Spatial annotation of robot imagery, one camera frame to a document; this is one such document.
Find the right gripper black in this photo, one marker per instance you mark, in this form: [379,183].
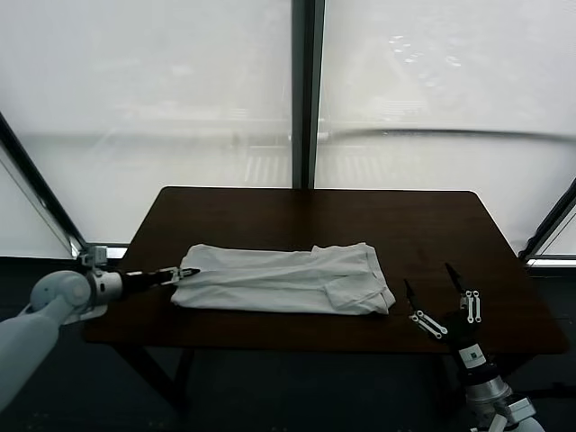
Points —
[463,333]

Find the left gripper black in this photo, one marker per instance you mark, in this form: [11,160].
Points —
[137,279]

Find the white t-shirt with red print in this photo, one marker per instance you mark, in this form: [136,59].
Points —
[279,283]

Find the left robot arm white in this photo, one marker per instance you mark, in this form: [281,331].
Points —
[40,310]

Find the grey handrail behind glass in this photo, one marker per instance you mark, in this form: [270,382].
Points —
[450,132]

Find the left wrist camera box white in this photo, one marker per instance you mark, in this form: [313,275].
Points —
[94,255]

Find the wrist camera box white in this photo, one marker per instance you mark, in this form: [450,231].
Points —
[94,255]
[519,407]

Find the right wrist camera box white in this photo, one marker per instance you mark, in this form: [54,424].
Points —
[519,407]

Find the slanted dark window frame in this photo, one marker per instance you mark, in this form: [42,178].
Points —
[546,220]

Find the dark vertical window post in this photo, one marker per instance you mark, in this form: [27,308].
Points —
[307,90]

